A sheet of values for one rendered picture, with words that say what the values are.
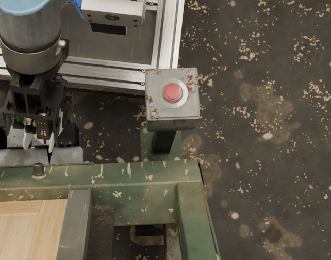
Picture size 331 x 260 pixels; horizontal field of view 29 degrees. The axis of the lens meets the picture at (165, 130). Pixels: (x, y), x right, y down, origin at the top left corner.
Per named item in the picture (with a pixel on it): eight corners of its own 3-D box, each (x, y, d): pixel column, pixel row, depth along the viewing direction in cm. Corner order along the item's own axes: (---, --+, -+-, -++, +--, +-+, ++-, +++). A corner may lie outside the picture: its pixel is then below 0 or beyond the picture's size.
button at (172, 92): (180, 84, 146) (181, 82, 144) (181, 102, 146) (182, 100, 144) (163, 85, 146) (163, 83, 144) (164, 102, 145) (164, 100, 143)
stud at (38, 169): (45, 173, 151) (44, 161, 149) (44, 177, 148) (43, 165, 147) (34, 173, 150) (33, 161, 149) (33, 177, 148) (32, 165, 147)
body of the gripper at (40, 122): (4, 137, 90) (-7, 81, 80) (18, 91, 95) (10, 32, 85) (59, 145, 90) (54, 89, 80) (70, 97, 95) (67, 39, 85)
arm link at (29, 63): (6, 6, 82) (70, 15, 82) (11, 32, 85) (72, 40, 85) (-9, 49, 77) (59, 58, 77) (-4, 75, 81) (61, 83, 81)
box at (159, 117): (192, 83, 164) (197, 66, 146) (194, 130, 162) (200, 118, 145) (144, 85, 164) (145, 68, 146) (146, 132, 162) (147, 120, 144)
